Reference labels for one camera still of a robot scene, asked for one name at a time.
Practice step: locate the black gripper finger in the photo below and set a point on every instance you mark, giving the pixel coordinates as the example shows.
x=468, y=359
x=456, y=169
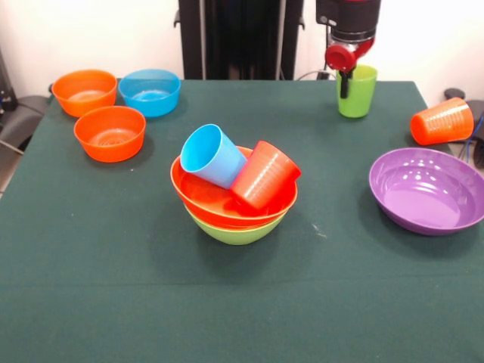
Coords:
x=345, y=85

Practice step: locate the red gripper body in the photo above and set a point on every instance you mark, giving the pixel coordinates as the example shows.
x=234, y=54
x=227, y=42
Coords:
x=340, y=58

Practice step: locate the green cup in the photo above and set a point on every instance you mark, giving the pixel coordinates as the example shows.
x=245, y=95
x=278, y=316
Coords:
x=361, y=98

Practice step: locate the red cup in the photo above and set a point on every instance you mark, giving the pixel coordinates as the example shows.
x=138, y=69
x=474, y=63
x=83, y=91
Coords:
x=264, y=177

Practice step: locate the blue cup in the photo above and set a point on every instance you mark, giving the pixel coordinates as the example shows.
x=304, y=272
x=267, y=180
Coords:
x=219, y=162

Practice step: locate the wide orange bowl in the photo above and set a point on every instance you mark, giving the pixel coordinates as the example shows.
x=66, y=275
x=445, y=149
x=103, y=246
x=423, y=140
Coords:
x=204, y=200

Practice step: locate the green bowl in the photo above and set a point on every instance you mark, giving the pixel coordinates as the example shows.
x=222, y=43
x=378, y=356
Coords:
x=234, y=236

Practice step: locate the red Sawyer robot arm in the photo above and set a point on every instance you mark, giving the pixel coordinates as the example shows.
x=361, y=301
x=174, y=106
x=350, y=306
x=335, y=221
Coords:
x=351, y=17

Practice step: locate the orange cup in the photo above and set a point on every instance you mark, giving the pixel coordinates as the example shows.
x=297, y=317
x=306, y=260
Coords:
x=442, y=123

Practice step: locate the purple bowl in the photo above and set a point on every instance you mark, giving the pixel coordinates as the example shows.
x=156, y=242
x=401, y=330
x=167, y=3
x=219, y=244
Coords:
x=423, y=196

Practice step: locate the blue bowl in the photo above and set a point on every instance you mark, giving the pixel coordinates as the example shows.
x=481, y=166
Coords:
x=149, y=102

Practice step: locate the dark green tablecloth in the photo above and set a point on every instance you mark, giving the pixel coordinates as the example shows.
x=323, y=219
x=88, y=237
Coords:
x=227, y=295

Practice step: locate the small orange bowl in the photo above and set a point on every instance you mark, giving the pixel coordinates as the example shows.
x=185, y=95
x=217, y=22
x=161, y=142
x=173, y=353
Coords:
x=109, y=147
x=85, y=90

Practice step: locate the grey chair base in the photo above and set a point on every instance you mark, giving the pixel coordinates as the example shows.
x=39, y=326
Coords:
x=22, y=117

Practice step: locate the dark equipment rack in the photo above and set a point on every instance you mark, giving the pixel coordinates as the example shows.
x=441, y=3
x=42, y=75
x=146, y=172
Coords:
x=3, y=87

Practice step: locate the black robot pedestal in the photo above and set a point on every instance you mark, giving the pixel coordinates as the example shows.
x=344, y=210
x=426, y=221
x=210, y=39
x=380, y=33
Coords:
x=196, y=38

